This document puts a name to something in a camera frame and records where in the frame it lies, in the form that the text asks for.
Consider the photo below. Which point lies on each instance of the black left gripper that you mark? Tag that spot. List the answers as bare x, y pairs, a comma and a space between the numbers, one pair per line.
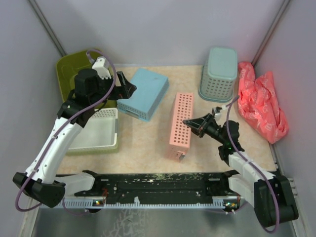
123, 92

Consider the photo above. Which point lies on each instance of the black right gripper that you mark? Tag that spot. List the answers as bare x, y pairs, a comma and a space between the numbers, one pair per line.
202, 123

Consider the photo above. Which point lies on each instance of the blue shallow plastic tray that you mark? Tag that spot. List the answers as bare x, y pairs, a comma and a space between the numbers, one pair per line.
151, 88

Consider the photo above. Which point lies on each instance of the pink shallow plastic tray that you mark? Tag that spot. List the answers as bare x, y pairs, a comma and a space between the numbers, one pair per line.
180, 134

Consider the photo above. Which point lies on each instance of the large teal perforated basket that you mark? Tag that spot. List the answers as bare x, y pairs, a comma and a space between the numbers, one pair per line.
219, 74

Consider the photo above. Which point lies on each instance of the white perforated tray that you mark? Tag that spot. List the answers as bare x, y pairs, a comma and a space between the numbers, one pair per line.
101, 130

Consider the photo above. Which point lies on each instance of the light green shallow tray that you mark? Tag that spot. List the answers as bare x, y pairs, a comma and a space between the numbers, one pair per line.
103, 150

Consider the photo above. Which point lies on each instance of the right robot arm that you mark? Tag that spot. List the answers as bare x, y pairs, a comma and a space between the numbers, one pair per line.
270, 195

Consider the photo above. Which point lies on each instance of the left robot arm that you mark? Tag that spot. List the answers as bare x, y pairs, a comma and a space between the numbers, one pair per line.
40, 181

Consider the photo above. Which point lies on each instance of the pink patterned plastic bag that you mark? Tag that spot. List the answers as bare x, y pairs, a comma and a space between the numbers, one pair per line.
258, 104

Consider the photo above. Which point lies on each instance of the olive green plastic basket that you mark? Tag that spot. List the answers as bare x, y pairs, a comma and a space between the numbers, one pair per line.
64, 71

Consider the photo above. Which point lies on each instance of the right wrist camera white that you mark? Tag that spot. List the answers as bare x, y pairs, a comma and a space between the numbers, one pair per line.
216, 111

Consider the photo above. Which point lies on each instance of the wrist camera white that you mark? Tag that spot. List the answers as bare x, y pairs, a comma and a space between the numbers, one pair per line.
101, 67
216, 111

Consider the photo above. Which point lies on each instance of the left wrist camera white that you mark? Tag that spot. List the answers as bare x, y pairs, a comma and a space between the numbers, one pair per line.
101, 67

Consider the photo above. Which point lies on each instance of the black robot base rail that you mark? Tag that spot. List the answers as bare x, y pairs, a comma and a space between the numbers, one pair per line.
164, 190

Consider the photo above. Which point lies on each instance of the left corner metal post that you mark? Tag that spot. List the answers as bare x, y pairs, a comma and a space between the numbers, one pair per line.
47, 27

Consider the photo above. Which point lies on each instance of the corner metal post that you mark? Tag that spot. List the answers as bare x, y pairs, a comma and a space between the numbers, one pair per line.
47, 27
285, 4

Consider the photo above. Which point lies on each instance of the right corner metal post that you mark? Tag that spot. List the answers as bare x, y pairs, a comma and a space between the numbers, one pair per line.
285, 4

